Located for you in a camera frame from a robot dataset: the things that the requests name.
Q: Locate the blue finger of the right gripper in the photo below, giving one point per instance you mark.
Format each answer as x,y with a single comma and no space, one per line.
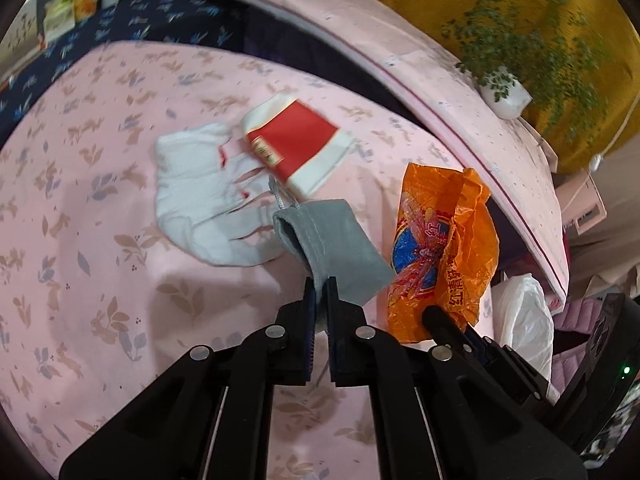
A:
442,329

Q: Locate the navy leaf print cloth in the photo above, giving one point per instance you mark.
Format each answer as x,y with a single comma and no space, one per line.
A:
206,23

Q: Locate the beige curtain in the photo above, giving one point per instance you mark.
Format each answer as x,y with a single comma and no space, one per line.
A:
607,255

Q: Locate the grey drawstring pouch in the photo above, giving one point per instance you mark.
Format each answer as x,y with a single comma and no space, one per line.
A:
326,238

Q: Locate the white calendar card stand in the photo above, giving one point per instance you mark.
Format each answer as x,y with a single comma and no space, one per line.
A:
21,43

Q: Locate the pink dotted tablecloth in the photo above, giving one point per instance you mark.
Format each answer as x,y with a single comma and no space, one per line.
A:
423,76

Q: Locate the green flower small box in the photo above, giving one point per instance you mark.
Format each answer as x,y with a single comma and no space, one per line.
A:
59,19

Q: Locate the white trash bag bin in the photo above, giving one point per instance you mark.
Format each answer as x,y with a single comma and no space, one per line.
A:
524,323

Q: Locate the white sock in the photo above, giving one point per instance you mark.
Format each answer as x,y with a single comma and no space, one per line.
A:
212,200

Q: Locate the orange plastic snack bag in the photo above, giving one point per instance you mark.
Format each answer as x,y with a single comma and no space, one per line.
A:
445,250

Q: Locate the mauve puffer jacket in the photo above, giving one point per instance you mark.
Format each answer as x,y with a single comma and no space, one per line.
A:
572,330

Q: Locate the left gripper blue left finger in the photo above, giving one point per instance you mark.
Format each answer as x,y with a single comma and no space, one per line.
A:
309,302

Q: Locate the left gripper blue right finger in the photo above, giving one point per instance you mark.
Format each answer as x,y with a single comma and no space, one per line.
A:
331,304

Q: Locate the green potted plant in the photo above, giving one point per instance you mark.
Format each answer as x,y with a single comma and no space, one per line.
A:
544,45

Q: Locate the mustard yellow curtain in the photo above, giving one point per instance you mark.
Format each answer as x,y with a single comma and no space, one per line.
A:
618,78

